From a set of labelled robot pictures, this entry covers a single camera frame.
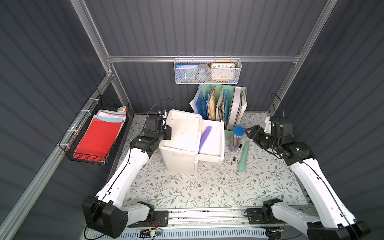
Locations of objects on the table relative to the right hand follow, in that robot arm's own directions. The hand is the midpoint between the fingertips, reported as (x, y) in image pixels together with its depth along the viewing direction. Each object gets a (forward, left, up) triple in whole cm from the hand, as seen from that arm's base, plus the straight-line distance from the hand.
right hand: (252, 131), depth 71 cm
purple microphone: (+5, +23, -12) cm, 26 cm away
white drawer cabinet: (-9, +34, -6) cm, 36 cm away
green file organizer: (+30, +10, -7) cm, 33 cm away
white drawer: (-3, +18, -12) cm, 22 cm away
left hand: (+6, +44, -3) cm, 44 cm away
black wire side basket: (+14, +80, +4) cm, 81 cm away
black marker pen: (+5, 0, -28) cm, 29 cm away
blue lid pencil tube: (+8, +3, -11) cm, 14 cm away
